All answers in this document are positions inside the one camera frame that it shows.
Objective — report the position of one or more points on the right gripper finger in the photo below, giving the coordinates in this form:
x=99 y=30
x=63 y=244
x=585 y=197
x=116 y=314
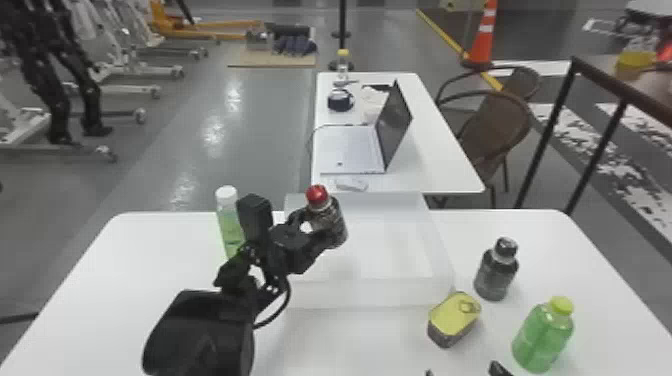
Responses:
x=498 y=369

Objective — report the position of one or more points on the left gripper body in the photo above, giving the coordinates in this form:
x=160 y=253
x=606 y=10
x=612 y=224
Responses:
x=291 y=249

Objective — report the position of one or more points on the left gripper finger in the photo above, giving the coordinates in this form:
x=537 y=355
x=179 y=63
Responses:
x=326 y=246
x=297 y=216

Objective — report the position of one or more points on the dark bottle with red cap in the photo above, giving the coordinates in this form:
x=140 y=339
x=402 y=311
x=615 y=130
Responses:
x=330 y=219

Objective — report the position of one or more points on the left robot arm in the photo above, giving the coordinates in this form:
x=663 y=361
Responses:
x=204 y=336

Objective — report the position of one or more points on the clear box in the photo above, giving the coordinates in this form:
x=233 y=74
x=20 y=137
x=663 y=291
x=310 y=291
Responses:
x=383 y=246

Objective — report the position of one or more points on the white mouse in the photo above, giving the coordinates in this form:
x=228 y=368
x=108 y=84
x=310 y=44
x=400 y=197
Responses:
x=352 y=184

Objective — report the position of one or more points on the green bottle with white cap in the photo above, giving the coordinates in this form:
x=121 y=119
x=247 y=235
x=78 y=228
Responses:
x=229 y=226

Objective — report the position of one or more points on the yellow can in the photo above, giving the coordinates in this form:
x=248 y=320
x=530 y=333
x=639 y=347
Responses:
x=452 y=317

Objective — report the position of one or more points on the silver laptop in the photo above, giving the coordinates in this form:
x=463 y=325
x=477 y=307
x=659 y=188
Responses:
x=352 y=149

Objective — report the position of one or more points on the grey bottle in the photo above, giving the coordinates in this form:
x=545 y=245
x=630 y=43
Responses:
x=495 y=273

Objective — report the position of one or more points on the black tape roll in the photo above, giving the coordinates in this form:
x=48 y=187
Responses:
x=340 y=100

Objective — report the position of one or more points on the white side table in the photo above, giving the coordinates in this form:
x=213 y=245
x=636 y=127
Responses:
x=441 y=168

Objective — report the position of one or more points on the clear bottle with yellow cap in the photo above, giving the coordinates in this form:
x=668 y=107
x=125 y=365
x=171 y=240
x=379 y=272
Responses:
x=343 y=65

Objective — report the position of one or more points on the brown chair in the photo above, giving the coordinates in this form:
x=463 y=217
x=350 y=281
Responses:
x=525 y=81
x=496 y=131

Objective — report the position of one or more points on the yellow pallet jack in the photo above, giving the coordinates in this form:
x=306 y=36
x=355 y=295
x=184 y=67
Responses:
x=204 y=26

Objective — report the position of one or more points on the orange cone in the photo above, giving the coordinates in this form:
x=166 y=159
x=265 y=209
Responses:
x=484 y=36

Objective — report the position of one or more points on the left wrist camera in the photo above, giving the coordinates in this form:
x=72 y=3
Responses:
x=255 y=216

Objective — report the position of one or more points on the black post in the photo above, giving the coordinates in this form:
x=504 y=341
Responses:
x=342 y=31

